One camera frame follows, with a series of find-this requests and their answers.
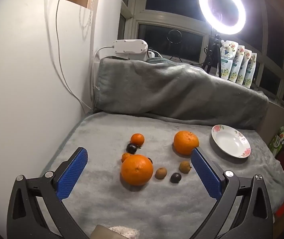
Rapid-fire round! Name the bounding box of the green box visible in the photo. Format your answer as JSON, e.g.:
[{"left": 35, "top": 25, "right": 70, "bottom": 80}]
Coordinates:
[{"left": 268, "top": 126, "right": 284, "bottom": 158}]

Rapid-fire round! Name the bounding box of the white cable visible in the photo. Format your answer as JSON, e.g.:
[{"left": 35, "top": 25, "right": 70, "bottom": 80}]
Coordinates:
[{"left": 55, "top": 0, "right": 94, "bottom": 110}]

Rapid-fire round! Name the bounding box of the floral refill pouch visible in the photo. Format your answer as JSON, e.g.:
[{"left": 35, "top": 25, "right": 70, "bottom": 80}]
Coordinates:
[
  {"left": 232, "top": 45, "right": 246, "bottom": 83},
  {"left": 217, "top": 39, "right": 239, "bottom": 80},
  {"left": 240, "top": 49, "right": 252, "bottom": 86},
  {"left": 247, "top": 53, "right": 257, "bottom": 89}
]

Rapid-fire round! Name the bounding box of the folded dark grey blanket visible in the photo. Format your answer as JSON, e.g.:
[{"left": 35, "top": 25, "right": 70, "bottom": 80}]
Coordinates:
[{"left": 92, "top": 57, "right": 269, "bottom": 130}]

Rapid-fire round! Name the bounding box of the ring light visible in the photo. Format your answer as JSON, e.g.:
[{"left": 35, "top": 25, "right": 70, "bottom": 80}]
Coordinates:
[{"left": 198, "top": 0, "right": 246, "bottom": 36}]

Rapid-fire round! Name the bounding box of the mandarin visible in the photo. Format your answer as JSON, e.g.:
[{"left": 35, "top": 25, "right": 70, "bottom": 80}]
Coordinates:
[{"left": 130, "top": 133, "right": 145, "bottom": 146}]

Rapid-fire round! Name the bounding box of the large orange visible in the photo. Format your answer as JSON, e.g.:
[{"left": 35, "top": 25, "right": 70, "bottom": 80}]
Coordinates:
[
  {"left": 121, "top": 154, "right": 154, "bottom": 186},
  {"left": 173, "top": 131, "right": 200, "bottom": 155}
]

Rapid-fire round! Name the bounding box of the light grey blanket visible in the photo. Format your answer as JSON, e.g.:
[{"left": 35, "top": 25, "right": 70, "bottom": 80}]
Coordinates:
[{"left": 40, "top": 111, "right": 284, "bottom": 239}]

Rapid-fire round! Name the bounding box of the white power strip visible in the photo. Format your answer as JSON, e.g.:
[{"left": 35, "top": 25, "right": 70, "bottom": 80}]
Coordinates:
[{"left": 113, "top": 39, "right": 148, "bottom": 61}]

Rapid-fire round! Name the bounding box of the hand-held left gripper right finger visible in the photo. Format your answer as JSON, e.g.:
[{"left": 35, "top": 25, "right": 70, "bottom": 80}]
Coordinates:
[{"left": 190, "top": 147, "right": 274, "bottom": 239}]

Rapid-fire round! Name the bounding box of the white floral plate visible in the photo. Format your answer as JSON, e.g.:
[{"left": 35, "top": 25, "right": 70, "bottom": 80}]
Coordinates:
[{"left": 211, "top": 124, "right": 251, "bottom": 158}]

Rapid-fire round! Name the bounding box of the black tripod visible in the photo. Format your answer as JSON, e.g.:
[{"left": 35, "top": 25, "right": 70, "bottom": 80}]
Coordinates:
[{"left": 201, "top": 33, "right": 223, "bottom": 78}]

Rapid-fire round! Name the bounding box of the white cabinet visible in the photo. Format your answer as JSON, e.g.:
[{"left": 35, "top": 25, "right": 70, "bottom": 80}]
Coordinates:
[{"left": 0, "top": 0, "right": 100, "bottom": 217}]

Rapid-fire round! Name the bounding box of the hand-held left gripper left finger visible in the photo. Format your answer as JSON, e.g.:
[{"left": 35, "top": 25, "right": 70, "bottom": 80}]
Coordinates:
[{"left": 6, "top": 147, "right": 92, "bottom": 239}]

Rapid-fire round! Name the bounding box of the window frame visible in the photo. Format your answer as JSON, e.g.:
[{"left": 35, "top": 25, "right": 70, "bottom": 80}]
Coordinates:
[{"left": 121, "top": 0, "right": 284, "bottom": 110}]

